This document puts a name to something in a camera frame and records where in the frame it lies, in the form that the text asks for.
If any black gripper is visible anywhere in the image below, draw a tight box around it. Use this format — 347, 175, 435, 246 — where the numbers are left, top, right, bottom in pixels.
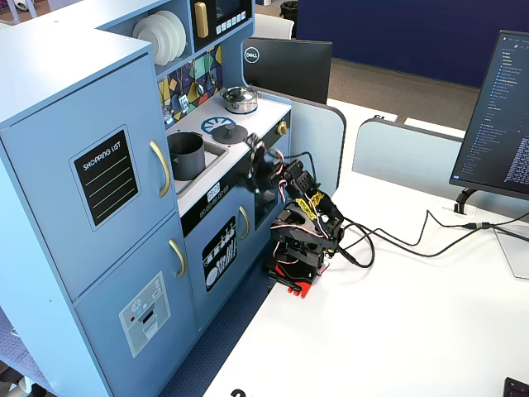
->
245, 142, 277, 195

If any dark gray pot lid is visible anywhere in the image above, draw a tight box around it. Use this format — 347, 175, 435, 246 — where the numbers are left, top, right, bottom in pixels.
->
211, 124, 250, 146

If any glass silver pot lid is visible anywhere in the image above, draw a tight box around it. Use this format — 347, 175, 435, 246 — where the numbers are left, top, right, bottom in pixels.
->
222, 85, 255, 103

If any dark gray pot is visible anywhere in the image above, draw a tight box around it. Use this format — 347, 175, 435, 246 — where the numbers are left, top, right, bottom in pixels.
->
167, 131, 207, 182

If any light blue rounded desk divider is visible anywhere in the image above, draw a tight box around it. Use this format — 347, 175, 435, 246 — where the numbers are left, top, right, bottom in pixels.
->
256, 91, 347, 200

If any silver pot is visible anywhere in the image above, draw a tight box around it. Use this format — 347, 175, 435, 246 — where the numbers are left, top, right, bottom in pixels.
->
219, 87, 260, 115

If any silver slotted toy spatula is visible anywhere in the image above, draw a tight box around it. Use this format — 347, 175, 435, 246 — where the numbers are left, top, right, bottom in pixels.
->
177, 68, 191, 114

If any silver toy ladle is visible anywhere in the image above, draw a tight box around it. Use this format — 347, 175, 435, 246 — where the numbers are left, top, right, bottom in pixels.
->
193, 61, 206, 97

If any silver toy strainer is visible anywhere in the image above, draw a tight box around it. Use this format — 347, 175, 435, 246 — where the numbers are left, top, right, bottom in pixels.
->
162, 80, 175, 126

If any black Dell monitor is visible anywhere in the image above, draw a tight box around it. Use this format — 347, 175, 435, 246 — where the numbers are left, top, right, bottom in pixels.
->
241, 36, 334, 106

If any red table clamp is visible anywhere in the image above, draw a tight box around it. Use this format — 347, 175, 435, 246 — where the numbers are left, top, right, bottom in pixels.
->
286, 280, 316, 300

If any light blue wide desk divider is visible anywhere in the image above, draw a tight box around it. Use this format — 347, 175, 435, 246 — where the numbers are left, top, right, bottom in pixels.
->
351, 117, 465, 200

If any white chair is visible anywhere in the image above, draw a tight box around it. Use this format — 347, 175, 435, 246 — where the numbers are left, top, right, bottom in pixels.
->
252, 12, 296, 41

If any white plate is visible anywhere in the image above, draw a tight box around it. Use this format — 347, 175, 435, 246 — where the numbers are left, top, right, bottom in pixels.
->
155, 10, 188, 57
131, 18, 173, 67
146, 13, 182, 61

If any blue toy kitchen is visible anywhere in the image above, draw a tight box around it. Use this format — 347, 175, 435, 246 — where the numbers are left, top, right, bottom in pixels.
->
0, 0, 293, 397

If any dark blue partition panel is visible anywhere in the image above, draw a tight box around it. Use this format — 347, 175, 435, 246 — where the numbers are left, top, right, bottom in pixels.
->
296, 0, 529, 88

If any monitor with lit screen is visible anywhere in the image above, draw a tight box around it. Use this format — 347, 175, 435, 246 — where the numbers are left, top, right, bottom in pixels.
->
448, 29, 529, 203

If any black keyboard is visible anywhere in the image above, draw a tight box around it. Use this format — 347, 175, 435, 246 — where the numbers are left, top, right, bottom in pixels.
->
503, 376, 529, 397

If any gold dishwasher handle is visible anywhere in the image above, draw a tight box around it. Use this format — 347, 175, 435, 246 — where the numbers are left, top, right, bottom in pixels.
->
238, 205, 251, 241

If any long gold fridge handle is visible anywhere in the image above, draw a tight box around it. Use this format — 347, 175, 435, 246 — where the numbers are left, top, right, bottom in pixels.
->
149, 140, 172, 199

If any short gold fridge handle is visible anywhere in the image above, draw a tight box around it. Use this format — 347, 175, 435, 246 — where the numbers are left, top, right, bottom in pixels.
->
168, 238, 187, 280

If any gold microwave handle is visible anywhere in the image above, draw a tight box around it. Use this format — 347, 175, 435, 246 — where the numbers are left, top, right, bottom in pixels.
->
193, 1, 209, 40

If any black looped cable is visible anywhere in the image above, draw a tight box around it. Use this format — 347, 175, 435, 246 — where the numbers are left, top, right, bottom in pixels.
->
332, 221, 488, 270

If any black cable with connector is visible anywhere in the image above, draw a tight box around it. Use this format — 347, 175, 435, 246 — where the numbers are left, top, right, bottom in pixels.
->
341, 208, 529, 250

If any silver monitor base plate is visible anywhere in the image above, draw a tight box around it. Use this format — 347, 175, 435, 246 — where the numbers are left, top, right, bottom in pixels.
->
493, 228, 529, 280

